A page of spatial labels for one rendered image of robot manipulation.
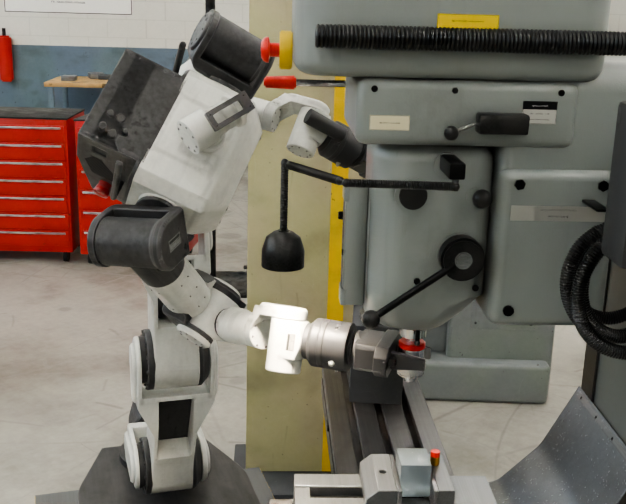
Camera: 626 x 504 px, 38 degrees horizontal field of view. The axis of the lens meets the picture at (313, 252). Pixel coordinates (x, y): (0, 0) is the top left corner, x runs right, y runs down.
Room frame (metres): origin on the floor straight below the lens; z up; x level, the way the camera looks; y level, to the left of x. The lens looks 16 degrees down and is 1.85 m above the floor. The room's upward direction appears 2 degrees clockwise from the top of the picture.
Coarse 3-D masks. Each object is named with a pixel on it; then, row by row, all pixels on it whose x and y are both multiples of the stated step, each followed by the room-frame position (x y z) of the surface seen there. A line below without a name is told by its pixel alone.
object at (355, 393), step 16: (352, 320) 1.93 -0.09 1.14; (352, 368) 1.88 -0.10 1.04; (352, 384) 1.88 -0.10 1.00; (368, 384) 1.88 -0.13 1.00; (384, 384) 1.88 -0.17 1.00; (400, 384) 1.88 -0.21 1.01; (352, 400) 1.88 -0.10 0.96; (368, 400) 1.88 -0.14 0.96; (384, 400) 1.88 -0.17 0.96; (400, 400) 1.88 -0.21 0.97
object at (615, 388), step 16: (608, 272) 1.58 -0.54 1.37; (624, 272) 1.52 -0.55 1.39; (608, 288) 1.58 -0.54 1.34; (624, 288) 1.51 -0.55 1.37; (608, 304) 1.57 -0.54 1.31; (624, 304) 1.50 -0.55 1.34; (592, 352) 1.61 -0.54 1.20; (592, 368) 1.60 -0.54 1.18; (608, 368) 1.53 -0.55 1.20; (624, 368) 1.47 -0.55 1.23; (592, 384) 1.59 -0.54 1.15; (608, 384) 1.53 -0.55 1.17; (624, 384) 1.46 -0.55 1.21; (592, 400) 1.58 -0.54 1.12; (608, 400) 1.52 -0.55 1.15; (624, 400) 1.45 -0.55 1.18; (608, 416) 1.51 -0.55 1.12; (624, 416) 1.44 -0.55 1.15; (624, 432) 1.43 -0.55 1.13; (624, 496) 1.39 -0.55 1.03
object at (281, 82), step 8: (264, 80) 1.56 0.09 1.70; (272, 80) 1.55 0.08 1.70; (280, 80) 1.55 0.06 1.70; (288, 80) 1.55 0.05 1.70; (296, 80) 1.56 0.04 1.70; (304, 80) 1.56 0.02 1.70; (312, 80) 1.56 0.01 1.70; (320, 80) 1.56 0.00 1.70; (328, 80) 1.56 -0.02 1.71; (336, 80) 1.57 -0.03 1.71; (344, 80) 1.57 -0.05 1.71; (280, 88) 1.56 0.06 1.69; (288, 88) 1.56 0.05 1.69
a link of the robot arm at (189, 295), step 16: (192, 272) 1.65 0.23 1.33; (160, 288) 1.60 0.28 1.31; (176, 288) 1.61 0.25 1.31; (192, 288) 1.65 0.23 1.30; (208, 288) 1.72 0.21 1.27; (176, 304) 1.65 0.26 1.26; (192, 304) 1.66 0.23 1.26; (176, 320) 1.69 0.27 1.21; (192, 336) 1.68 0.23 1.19; (208, 336) 1.69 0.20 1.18
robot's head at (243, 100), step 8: (232, 96) 1.60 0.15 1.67; (240, 96) 1.59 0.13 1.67; (248, 96) 1.59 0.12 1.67; (224, 104) 1.57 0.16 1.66; (240, 104) 1.59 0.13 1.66; (248, 104) 1.59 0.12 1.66; (208, 112) 1.55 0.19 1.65; (216, 112) 1.56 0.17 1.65; (240, 112) 1.58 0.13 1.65; (248, 112) 1.60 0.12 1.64; (208, 120) 1.55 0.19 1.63; (224, 120) 1.56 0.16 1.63; (232, 120) 1.56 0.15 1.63; (216, 128) 1.55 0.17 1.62
